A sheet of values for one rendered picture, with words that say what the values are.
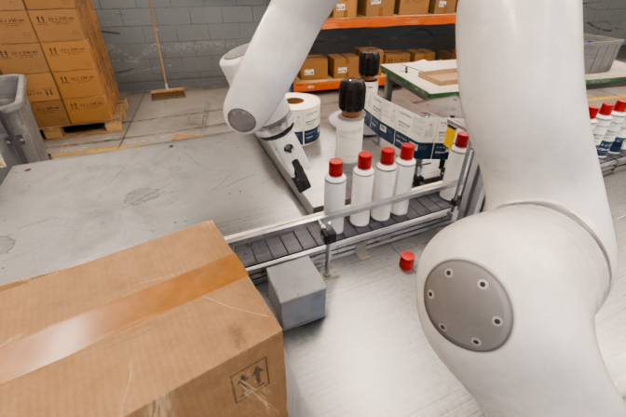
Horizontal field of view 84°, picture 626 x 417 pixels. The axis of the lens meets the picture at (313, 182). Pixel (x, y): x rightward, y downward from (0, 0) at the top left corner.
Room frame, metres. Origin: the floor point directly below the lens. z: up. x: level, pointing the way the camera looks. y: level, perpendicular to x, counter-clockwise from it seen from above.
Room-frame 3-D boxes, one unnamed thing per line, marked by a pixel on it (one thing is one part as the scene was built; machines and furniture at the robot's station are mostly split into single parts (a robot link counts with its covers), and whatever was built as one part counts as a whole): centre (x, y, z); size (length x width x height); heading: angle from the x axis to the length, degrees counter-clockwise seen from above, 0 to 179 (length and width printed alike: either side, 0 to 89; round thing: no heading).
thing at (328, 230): (0.61, -0.03, 0.91); 0.07 x 0.03 x 0.16; 23
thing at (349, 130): (1.04, -0.12, 1.03); 0.09 x 0.09 x 0.30
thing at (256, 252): (0.81, -0.30, 0.86); 1.65 x 0.08 x 0.04; 113
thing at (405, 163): (0.78, -0.24, 0.98); 0.05 x 0.05 x 0.20
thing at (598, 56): (2.65, -1.81, 0.91); 0.60 x 0.40 x 0.22; 108
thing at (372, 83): (1.43, -0.22, 1.04); 0.09 x 0.09 x 0.29
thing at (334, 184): (0.70, -0.05, 0.98); 0.05 x 0.05 x 0.20
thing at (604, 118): (1.09, -0.95, 0.98); 0.05 x 0.05 x 0.20
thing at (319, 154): (1.27, -0.24, 0.86); 0.80 x 0.67 x 0.05; 113
